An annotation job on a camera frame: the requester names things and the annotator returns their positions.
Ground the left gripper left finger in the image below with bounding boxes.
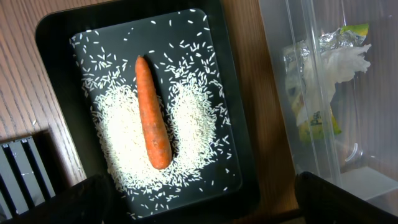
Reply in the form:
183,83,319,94
6,174,113,224

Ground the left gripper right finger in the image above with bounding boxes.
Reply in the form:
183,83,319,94
294,171,397,223

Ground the orange carrot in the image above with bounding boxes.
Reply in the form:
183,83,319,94
135,56,172,170

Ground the white tissue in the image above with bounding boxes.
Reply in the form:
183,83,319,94
296,44,371,126

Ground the yellow foil snack wrapper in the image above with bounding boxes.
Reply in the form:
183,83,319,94
283,24,369,144

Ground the pile of white rice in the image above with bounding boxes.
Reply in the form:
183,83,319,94
69,8,241,219

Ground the black plastic tray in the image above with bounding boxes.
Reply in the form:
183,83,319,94
35,1,260,223

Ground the clear plastic bin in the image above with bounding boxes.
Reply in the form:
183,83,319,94
259,1,397,214

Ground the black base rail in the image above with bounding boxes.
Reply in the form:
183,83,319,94
1,137,56,222

